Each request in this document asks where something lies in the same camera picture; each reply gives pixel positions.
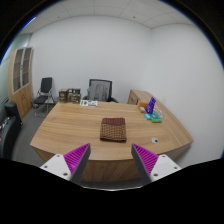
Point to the small blue box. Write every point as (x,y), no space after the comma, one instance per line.
(147,116)

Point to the dark printed cardboard box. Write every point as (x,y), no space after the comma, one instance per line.
(74,98)
(74,91)

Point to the orange box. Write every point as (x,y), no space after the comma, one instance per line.
(142,104)

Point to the black visitor chair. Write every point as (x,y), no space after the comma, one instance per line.
(46,85)

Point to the black mesh office chair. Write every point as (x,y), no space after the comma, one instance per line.
(110,85)

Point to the small yellow box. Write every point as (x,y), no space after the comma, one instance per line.
(142,109)

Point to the small brown cardboard box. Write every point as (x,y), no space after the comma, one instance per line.
(63,95)

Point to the purple upright box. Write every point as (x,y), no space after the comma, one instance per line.
(150,105)

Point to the wooden cabinet with glass doors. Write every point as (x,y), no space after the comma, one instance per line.
(25,96)

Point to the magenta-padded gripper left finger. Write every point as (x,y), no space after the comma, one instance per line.
(58,165)

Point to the small green box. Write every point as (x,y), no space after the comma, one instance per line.
(156,118)

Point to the wooden side drawer cabinet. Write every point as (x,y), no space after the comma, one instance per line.
(135,96)

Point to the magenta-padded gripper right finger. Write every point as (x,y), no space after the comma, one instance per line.
(163,166)

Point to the grey backpack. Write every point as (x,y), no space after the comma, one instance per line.
(98,92)

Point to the clear plastic container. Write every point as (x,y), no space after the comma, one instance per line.
(160,112)

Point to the maroon and gold patterned towel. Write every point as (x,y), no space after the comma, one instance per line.
(113,130)

